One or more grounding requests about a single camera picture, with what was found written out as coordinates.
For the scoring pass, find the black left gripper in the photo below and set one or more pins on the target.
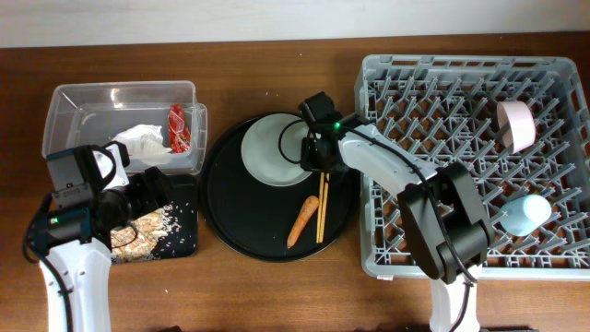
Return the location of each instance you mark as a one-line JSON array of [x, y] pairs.
[[153, 195]]

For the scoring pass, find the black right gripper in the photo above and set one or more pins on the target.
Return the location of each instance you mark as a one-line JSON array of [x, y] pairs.
[[307, 157]]

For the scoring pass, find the wooden chopstick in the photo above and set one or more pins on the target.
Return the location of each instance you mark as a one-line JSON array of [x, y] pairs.
[[326, 191], [320, 208]]

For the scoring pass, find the grey round plate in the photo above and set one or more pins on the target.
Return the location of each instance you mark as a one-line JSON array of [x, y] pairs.
[[260, 153]]

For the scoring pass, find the white paper napkin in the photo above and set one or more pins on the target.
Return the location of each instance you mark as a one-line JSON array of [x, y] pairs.
[[145, 143]]

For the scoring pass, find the orange carrot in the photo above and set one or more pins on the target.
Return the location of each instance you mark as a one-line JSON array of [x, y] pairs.
[[308, 208]]

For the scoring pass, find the red snack wrapper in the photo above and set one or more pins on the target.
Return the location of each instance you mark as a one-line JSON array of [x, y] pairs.
[[178, 131]]

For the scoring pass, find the white bowl with food scraps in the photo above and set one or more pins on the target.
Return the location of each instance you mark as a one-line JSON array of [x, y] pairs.
[[516, 124]]

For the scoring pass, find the light blue plastic cup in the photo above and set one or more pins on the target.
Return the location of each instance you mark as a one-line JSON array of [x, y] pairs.
[[523, 215]]

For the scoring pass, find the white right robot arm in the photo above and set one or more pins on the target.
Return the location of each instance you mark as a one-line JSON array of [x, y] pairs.
[[447, 229]]

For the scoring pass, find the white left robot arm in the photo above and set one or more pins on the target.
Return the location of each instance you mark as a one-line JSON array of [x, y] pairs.
[[69, 236]]

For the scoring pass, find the clear plastic waste bin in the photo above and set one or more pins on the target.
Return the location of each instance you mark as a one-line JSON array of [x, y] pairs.
[[94, 113]]

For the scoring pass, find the grey dishwasher rack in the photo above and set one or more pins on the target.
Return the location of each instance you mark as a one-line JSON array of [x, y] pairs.
[[442, 108]]

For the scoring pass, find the black rectangular tray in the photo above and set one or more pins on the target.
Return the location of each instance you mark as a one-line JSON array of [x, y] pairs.
[[183, 243]]

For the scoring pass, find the spilled rice food scraps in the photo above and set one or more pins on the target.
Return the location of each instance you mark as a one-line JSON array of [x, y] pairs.
[[137, 241]]

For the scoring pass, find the round black serving tray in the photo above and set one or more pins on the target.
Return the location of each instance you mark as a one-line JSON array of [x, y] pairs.
[[255, 219]]

